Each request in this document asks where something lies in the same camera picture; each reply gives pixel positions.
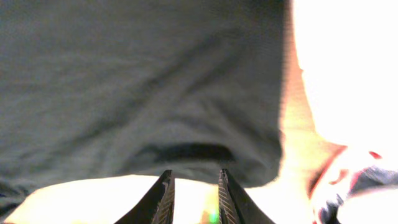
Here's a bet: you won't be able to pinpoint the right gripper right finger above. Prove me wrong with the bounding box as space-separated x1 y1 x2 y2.
218 169 275 224

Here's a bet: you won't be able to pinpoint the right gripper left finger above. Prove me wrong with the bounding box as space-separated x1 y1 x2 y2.
115 170 175 224

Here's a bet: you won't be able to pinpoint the black t-shirt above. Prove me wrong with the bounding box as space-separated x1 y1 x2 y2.
1 0 285 218

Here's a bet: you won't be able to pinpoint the grey red-trimmed shorts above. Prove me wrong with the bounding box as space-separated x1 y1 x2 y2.
309 147 397 224

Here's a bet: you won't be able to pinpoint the crumpled white shirt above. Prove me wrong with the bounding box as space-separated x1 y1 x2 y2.
292 0 397 223

